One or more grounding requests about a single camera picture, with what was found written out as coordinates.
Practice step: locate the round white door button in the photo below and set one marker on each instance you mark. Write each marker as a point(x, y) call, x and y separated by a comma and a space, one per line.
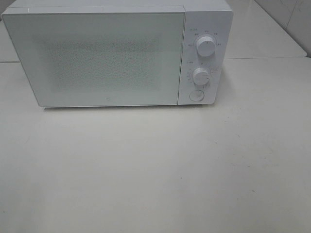
point(197, 95)

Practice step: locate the white timer knob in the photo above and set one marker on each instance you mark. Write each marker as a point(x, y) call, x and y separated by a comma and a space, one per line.
point(201, 76)

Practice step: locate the white microwave door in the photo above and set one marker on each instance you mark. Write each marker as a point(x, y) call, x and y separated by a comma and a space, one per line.
point(79, 60)

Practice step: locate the upper white power knob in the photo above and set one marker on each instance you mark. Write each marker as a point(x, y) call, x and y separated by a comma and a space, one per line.
point(205, 46)

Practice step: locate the white microwave oven body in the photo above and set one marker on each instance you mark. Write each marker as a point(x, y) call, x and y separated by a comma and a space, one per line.
point(201, 17)

